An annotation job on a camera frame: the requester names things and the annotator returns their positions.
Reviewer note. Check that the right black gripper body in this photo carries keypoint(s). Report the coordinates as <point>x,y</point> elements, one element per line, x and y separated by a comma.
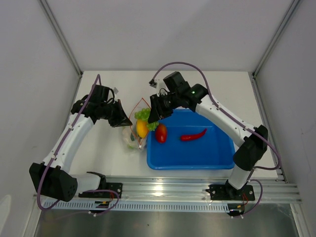
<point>168,103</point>

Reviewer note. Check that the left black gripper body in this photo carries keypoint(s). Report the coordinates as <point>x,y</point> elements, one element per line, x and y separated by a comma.
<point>113,112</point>

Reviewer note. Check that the green grape bunch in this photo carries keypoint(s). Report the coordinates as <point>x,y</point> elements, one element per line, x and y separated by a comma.
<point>143,116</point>

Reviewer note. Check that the yellow mango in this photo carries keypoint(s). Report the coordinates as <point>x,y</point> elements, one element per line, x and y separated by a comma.
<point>141,128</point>

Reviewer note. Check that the red tomato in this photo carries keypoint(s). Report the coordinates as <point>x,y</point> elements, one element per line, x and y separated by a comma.
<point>161,133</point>

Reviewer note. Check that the clear zip bag orange zipper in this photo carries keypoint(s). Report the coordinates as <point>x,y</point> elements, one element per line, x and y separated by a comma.
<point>142,103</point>

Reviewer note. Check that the red chili pepper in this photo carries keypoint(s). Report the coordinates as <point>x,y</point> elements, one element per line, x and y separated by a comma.
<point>191,137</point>

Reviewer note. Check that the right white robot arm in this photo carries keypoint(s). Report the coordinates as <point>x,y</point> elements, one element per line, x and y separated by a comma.
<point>173,92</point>

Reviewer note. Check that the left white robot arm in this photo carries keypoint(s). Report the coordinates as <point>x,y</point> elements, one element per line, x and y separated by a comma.
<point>51,177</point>

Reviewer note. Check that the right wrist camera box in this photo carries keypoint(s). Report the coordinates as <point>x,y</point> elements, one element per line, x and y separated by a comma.
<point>153,83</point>

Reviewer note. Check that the white slotted cable duct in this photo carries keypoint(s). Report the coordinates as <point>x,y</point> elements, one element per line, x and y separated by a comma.
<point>98,205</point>

